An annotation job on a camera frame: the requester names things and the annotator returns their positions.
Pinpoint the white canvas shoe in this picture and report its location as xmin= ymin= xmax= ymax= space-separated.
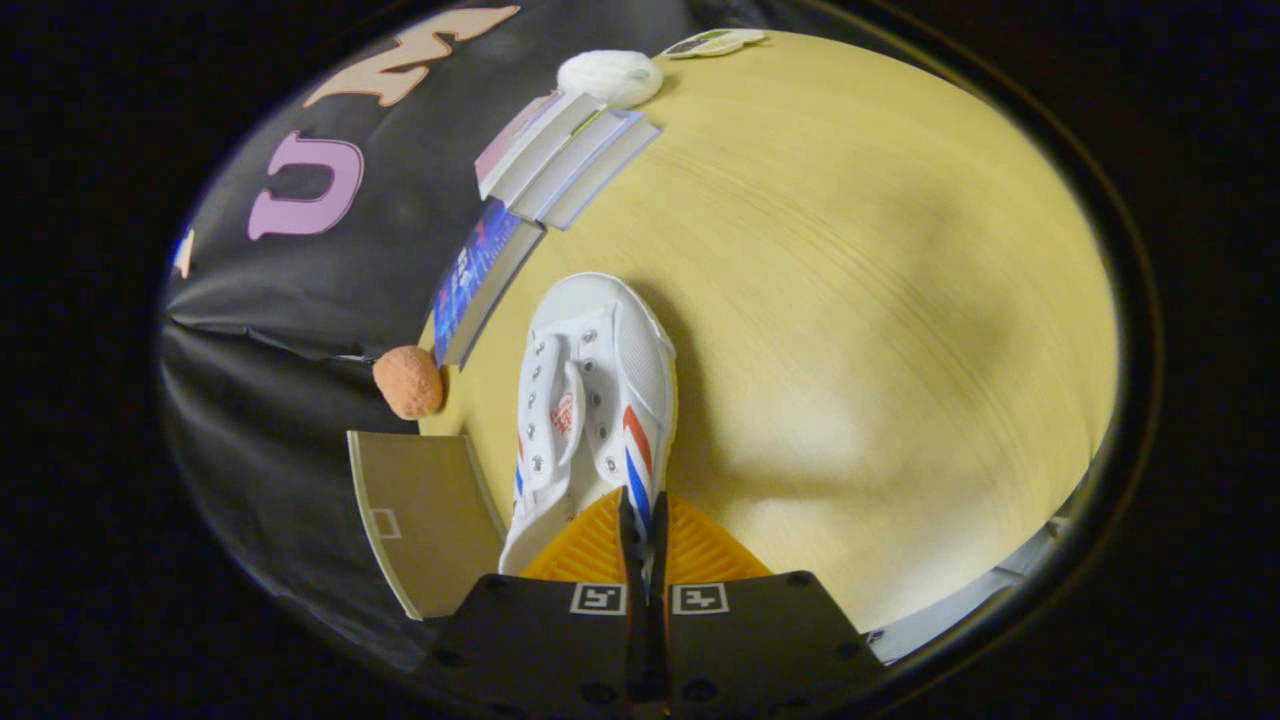
xmin=498 ymin=272 xmax=679 ymax=579

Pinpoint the orange sponge ball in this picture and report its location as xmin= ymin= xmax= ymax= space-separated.
xmin=372 ymin=345 xmax=445 ymax=421

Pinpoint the white cover book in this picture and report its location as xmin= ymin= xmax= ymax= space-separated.
xmin=505 ymin=100 xmax=641 ymax=223

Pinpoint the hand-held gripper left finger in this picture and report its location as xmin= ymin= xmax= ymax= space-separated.
xmin=415 ymin=487 xmax=646 ymax=720

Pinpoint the grey-blue cover book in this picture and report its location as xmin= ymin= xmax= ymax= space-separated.
xmin=540 ymin=115 xmax=663 ymax=233

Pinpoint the blue cover book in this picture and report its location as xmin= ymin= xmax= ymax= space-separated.
xmin=432 ymin=197 xmax=546 ymax=371

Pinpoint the beige fabric storage box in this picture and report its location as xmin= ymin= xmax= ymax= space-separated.
xmin=346 ymin=430 xmax=509 ymax=621

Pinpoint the white fluffy ball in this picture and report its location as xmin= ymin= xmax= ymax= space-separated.
xmin=556 ymin=50 xmax=665 ymax=109

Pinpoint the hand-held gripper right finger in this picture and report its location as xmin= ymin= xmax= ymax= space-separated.
xmin=650 ymin=490 xmax=886 ymax=720

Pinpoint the green and white card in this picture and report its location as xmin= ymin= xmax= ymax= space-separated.
xmin=660 ymin=28 xmax=769 ymax=61

